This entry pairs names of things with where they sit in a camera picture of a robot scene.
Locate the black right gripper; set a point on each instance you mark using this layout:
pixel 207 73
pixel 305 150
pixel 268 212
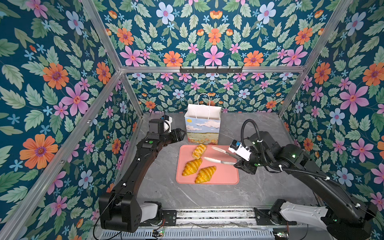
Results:
pixel 243 165

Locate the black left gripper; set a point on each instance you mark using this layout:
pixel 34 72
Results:
pixel 179 137

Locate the small croissant top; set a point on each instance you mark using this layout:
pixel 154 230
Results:
pixel 199 151

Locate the painted landscape paper bag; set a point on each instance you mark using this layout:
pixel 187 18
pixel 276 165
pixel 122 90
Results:
pixel 203 122

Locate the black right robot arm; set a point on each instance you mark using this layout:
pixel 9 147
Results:
pixel 343 216

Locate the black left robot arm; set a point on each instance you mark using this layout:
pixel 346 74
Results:
pixel 119 209

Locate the pink rectangular tray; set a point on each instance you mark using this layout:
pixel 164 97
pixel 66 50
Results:
pixel 224 175

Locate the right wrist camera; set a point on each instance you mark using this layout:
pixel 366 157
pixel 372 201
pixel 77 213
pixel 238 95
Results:
pixel 238 149

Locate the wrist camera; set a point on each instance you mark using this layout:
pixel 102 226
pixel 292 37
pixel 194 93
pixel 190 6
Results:
pixel 161 125
pixel 238 149

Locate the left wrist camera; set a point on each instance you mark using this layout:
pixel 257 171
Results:
pixel 161 125

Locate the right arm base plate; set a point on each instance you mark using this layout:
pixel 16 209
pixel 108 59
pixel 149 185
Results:
pixel 265 217

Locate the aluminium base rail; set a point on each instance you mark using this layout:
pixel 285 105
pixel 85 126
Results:
pixel 217 224

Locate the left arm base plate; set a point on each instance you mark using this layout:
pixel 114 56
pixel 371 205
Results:
pixel 162 218

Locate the black hook rail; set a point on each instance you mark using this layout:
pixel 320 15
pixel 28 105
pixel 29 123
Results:
pixel 207 70

